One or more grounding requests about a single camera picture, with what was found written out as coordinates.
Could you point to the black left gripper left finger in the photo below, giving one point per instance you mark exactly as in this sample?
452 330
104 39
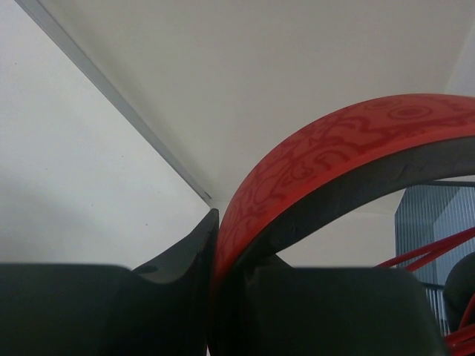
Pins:
158 308

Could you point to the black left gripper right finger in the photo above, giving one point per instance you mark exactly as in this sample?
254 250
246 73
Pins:
276 309

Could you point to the red black headphones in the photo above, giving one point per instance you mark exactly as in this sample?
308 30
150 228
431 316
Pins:
340 162

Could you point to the grey ribbed background panel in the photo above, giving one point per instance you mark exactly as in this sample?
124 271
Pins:
426 214

